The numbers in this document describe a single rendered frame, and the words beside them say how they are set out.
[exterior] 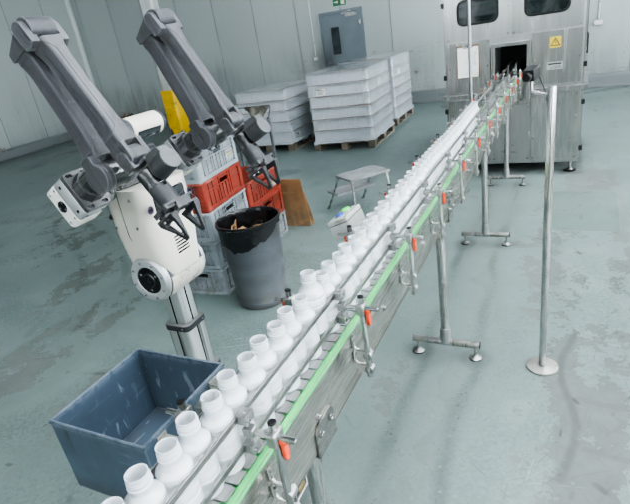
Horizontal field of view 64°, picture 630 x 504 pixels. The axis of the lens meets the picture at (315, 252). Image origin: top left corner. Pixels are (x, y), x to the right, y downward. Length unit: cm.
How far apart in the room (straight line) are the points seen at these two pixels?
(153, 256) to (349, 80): 641
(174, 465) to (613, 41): 1087
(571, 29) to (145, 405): 504
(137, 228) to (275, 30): 1135
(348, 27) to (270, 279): 908
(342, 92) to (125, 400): 675
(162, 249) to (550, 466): 172
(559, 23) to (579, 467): 427
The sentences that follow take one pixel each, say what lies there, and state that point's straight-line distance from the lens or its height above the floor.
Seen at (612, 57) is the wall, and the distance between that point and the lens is 1129.
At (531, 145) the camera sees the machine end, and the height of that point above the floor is 31.
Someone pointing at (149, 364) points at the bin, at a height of 90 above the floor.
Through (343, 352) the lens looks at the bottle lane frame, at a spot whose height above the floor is 96.
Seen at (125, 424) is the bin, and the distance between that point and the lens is 163.
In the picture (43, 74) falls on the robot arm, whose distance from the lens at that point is 150.
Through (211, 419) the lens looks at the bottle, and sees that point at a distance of 94.
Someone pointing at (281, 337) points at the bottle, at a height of 114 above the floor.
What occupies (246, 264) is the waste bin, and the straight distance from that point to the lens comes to 341.
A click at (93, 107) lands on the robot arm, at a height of 163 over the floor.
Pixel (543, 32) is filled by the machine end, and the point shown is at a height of 140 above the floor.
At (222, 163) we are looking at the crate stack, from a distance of 388.
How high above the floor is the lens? 171
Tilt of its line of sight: 23 degrees down
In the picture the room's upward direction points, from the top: 9 degrees counter-clockwise
